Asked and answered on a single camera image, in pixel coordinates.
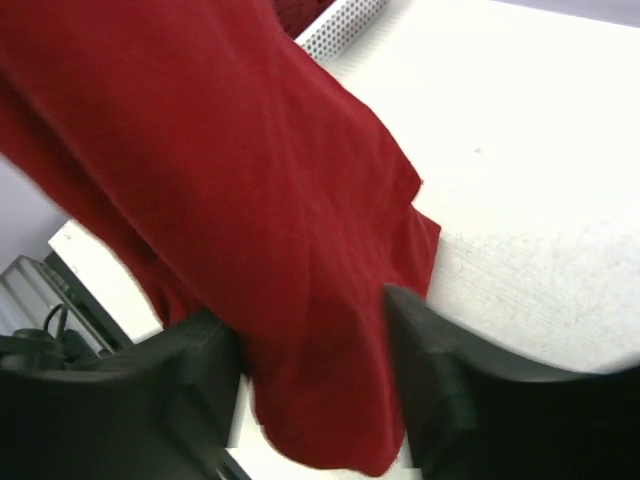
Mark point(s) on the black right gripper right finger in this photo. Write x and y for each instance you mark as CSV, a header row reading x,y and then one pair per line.
x,y
473,409

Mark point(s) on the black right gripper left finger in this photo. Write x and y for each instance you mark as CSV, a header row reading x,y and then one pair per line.
x,y
159,409

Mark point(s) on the red t-shirt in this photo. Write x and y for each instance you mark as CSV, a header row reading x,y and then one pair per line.
x,y
229,171

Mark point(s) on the white perforated plastic basket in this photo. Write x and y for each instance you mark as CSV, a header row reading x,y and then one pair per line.
x,y
333,31

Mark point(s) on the dark red crumpled shirt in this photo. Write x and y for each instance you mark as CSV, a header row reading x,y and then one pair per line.
x,y
296,15

